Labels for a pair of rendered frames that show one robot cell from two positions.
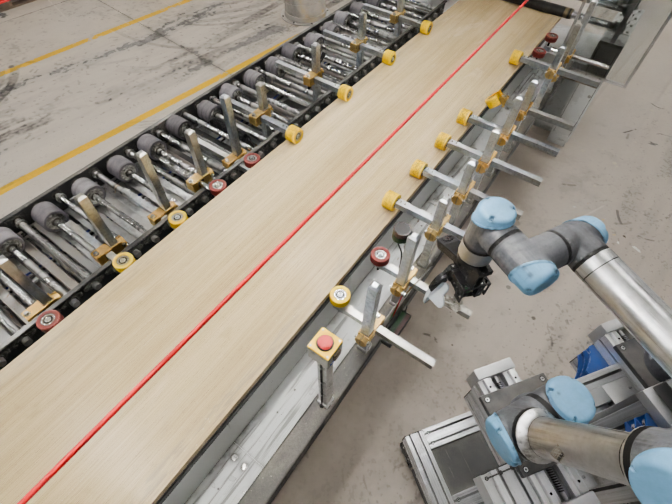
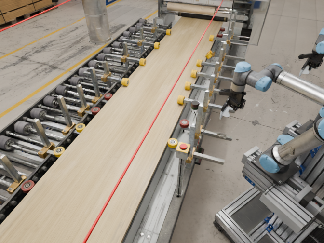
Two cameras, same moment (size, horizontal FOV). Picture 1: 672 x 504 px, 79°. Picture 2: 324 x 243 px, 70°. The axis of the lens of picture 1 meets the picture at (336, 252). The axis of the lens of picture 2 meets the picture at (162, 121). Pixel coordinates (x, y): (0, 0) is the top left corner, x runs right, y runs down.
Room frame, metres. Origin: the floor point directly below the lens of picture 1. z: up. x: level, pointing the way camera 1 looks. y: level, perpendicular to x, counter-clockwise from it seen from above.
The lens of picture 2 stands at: (-0.41, 0.37, 2.26)
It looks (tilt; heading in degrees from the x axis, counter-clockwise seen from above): 42 degrees down; 346
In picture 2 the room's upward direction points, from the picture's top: straight up
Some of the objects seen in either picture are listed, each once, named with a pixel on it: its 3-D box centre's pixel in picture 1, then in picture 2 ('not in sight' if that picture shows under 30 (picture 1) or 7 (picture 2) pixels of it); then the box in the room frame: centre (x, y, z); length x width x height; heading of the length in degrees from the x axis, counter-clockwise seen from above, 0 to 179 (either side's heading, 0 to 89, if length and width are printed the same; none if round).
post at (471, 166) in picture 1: (458, 201); (209, 95); (1.28, -0.54, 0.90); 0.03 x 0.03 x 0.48; 56
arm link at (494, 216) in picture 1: (490, 226); (242, 73); (0.53, -0.31, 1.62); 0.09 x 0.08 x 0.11; 28
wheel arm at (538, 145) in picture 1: (509, 133); (220, 66); (1.72, -0.86, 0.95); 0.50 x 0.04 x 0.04; 56
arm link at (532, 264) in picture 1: (530, 260); (260, 80); (0.45, -0.37, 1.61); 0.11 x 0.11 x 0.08; 28
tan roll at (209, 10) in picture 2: not in sight; (203, 9); (3.33, -1.27, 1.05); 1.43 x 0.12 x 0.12; 56
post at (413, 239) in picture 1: (403, 273); (197, 127); (0.86, -0.26, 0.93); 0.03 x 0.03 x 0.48; 56
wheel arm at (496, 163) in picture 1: (489, 160); (216, 77); (1.51, -0.72, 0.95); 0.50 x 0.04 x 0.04; 56
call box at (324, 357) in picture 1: (325, 348); (182, 151); (0.44, 0.02, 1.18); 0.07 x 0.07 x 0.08; 56
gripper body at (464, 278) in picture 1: (468, 272); (236, 98); (0.52, -0.31, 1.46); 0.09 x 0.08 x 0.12; 21
